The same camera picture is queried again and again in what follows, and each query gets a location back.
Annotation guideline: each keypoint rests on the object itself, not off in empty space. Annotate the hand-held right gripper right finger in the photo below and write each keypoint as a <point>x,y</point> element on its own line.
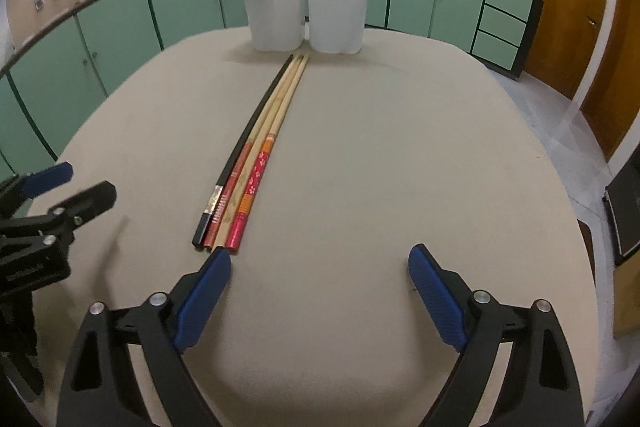
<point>435,294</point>

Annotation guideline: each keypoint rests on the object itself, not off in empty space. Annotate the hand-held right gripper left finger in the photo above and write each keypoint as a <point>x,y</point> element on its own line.
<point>205,302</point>

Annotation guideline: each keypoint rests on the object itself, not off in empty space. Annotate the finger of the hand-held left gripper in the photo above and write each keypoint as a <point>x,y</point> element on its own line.
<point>47,177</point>
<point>85,207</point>

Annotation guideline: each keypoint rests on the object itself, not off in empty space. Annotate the red-brown wooden chopstick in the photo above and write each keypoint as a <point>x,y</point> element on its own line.
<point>214,234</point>

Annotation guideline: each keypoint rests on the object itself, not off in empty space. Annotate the light wooden patterned chopstick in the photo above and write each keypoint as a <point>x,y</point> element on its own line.
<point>236,206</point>

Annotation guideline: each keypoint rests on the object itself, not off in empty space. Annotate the red floral wooden chopstick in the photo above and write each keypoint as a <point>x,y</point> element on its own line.
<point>255,177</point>

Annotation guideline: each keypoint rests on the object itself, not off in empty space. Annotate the black chopstick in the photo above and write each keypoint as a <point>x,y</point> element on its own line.
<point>240,147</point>

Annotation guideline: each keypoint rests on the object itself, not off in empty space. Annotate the white twin utensil holder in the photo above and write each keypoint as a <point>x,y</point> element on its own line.
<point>277,7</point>

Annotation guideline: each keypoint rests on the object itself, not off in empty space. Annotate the green base cabinet unit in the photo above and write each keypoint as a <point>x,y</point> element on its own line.
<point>120,32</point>

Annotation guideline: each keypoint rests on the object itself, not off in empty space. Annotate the cardboard box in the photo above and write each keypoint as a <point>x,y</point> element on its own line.
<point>629,297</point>

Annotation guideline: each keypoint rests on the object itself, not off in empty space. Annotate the dark glass-front cabinet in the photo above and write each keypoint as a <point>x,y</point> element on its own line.
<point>625,217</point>

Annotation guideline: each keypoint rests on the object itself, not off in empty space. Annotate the brown wooden door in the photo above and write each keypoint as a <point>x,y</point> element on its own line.
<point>565,7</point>
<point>615,72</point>

